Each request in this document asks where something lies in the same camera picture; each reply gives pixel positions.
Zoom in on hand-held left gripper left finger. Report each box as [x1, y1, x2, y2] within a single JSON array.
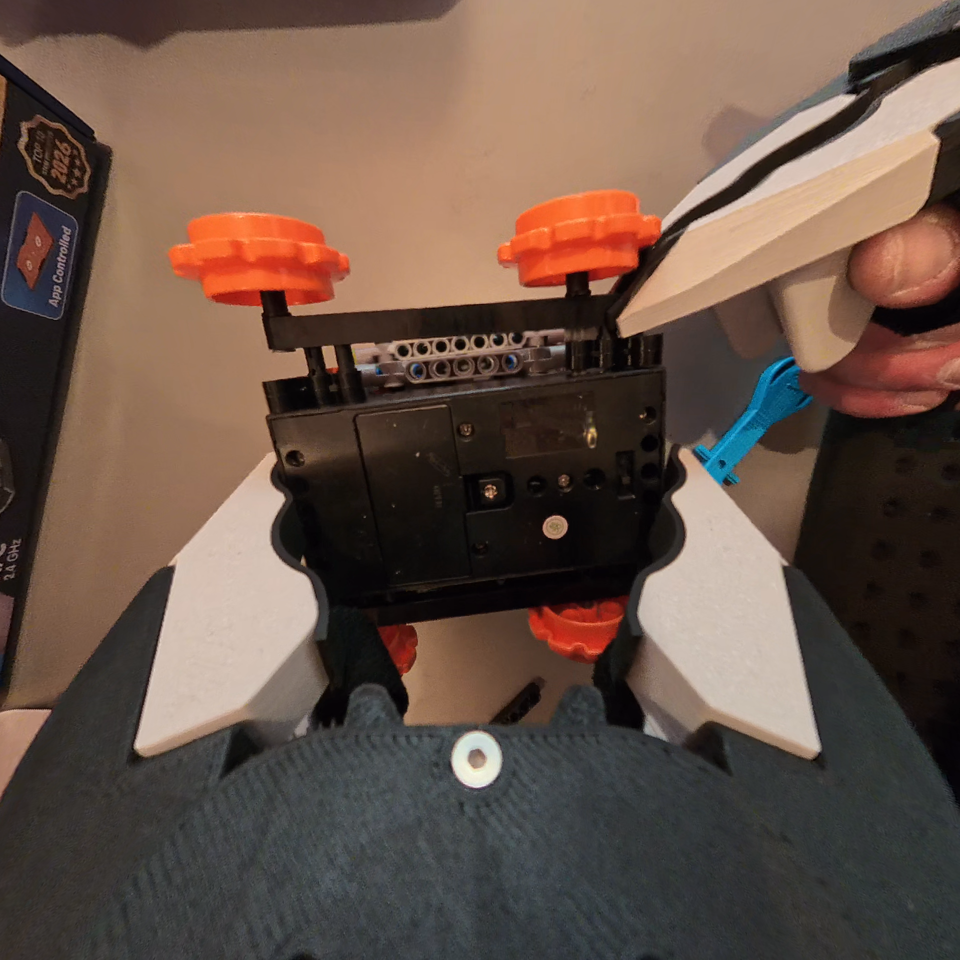
[[132, 450, 410, 759]]

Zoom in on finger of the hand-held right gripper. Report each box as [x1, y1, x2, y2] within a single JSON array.
[[616, 60, 960, 340], [609, 52, 960, 316]]

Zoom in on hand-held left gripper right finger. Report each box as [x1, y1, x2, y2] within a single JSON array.
[[592, 446, 822, 760]]

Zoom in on blue plastic separator tool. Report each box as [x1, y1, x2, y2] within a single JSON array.
[[693, 356, 815, 489]]

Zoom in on toy robot model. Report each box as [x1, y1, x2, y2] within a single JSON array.
[[167, 189, 669, 665]]

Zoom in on person's right hand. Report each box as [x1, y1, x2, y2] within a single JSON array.
[[798, 204, 960, 419]]

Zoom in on dark perforated panel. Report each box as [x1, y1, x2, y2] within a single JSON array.
[[795, 405, 960, 781]]

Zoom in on black straight beam with holes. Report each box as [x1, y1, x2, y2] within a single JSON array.
[[495, 677, 547, 725]]

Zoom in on robot kit box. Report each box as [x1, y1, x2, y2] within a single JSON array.
[[0, 54, 114, 695]]

